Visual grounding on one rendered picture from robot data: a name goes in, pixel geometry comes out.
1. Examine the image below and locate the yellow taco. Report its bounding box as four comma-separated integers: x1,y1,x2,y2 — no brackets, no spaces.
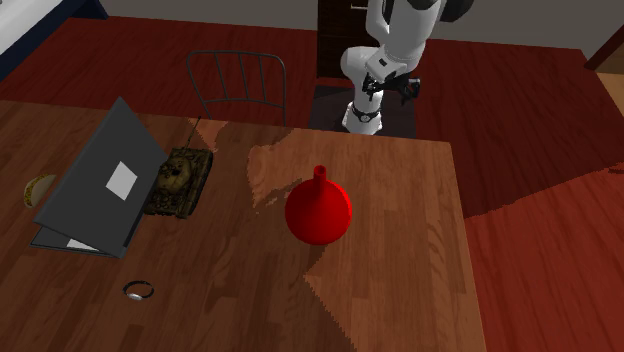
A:
23,173,59,210

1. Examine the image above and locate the grey laptop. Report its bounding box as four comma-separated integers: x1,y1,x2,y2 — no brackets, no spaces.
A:
29,96,170,260

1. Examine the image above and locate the camouflage toy tank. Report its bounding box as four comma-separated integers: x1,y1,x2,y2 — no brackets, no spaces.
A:
143,115,215,221

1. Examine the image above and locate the dark robot stand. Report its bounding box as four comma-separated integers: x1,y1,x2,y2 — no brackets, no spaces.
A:
308,84,418,140

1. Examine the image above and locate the black metal chair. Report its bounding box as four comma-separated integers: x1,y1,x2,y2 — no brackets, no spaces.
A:
185,49,288,129

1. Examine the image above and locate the brown wooden table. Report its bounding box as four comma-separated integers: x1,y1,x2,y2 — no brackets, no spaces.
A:
0,99,489,352

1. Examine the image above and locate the dark brown wooden cabinet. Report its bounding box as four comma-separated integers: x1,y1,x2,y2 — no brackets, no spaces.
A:
316,0,387,80

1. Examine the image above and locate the red round vase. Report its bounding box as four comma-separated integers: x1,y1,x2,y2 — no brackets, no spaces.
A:
284,164,354,246

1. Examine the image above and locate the white and dark blue furniture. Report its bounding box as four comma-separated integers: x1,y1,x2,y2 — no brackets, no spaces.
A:
0,0,109,82

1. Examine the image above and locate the black and silver bracelet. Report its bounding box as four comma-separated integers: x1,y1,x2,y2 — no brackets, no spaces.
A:
122,279,156,302

